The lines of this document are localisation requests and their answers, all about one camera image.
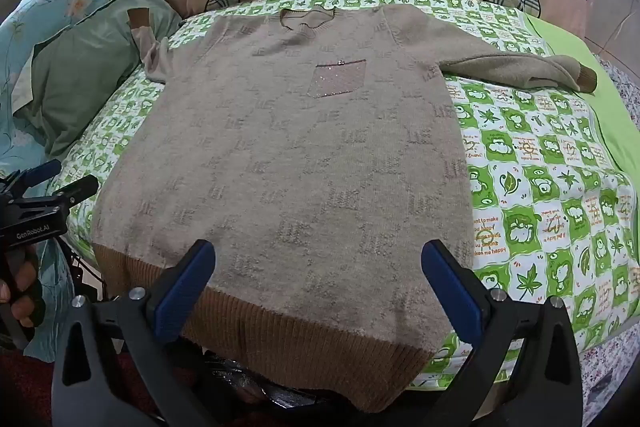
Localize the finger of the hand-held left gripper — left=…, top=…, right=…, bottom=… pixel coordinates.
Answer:
left=0, top=160, right=62, bottom=198
left=47, top=175, right=99, bottom=208

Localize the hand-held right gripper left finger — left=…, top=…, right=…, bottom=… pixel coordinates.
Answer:
left=50, top=238, right=236, bottom=427

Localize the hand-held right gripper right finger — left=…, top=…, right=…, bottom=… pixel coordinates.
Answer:
left=421, top=239, right=583, bottom=427

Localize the beige knit sweater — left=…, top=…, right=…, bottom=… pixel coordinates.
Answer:
left=91, top=3, right=598, bottom=413

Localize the person's left hand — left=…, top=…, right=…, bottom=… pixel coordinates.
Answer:
left=0, top=247, right=46, bottom=333

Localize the dark shiny bag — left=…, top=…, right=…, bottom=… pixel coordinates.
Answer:
left=200, top=347, right=351, bottom=408

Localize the green pillow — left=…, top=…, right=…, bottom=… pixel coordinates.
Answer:
left=12, top=0, right=181, bottom=158

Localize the green printed bed sheet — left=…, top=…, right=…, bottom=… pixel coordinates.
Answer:
left=47, top=0, right=640, bottom=390

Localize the plain light green sheet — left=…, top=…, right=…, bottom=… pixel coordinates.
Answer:
left=525, top=14, right=640, bottom=172

